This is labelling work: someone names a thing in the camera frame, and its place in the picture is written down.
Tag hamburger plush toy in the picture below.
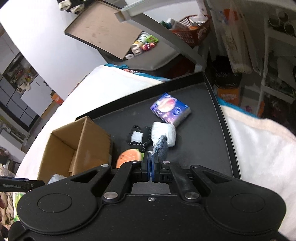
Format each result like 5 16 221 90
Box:
116 149 144 168

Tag denim fabric animal toy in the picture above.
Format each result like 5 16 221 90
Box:
152 135 168 161

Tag black white stitched cushion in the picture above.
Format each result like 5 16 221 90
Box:
126 126 152 153

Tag white soft bundle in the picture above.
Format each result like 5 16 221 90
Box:
151 121 176 147

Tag grey fluffy plush toy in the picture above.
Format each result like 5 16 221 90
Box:
48 174 66 184

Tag purple planet tissue pack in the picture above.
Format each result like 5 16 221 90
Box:
150 93 191 128

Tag black tray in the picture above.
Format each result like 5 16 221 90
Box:
77 72 241 178

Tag brown cardboard box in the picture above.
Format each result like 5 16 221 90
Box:
37 116 111 183

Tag white kitchen cabinet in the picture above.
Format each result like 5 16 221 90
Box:
21 75 53 116

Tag grey chair seat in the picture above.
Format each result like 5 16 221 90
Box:
99 41 179 71

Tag small toys on seat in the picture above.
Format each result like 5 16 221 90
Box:
125 32 159 60

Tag red plastic basket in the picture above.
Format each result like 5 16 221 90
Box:
171 15 212 47

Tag grey desk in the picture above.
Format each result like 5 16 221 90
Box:
114 0 296 70

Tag white shelf rack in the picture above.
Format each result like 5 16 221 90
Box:
256 11 295 115

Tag brown board black frame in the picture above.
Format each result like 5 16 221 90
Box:
64 1 142 60

